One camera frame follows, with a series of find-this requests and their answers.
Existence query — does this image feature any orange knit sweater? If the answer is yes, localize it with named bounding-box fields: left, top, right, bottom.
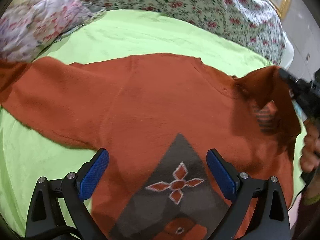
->
left=1, top=54, right=300, bottom=239

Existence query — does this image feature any person's right hand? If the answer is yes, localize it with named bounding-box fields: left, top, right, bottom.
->
left=300, top=120, right=319, bottom=173

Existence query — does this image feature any red floral white quilt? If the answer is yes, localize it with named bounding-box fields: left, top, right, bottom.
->
left=89, top=0, right=286, bottom=64

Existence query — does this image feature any pink purple floral cloth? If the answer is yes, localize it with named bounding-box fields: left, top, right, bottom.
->
left=1, top=0, right=106, bottom=62

